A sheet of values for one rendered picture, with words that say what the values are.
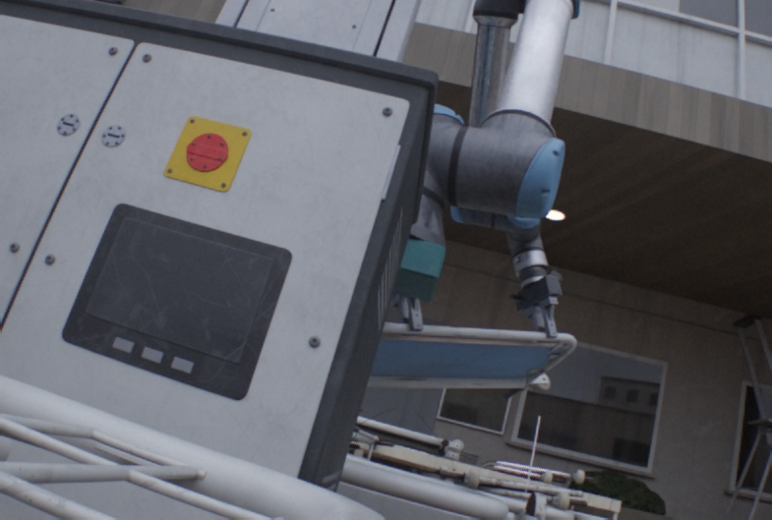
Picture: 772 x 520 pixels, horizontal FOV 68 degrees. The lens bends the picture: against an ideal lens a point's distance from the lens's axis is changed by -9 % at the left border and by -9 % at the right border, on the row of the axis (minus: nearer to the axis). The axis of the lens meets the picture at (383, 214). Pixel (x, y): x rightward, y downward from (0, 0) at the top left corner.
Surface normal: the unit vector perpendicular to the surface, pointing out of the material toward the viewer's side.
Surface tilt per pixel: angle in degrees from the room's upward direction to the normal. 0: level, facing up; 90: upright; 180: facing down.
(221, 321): 90
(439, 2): 90
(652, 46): 90
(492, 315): 90
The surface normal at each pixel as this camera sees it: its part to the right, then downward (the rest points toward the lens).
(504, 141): -0.14, -0.62
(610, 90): -0.03, -0.38
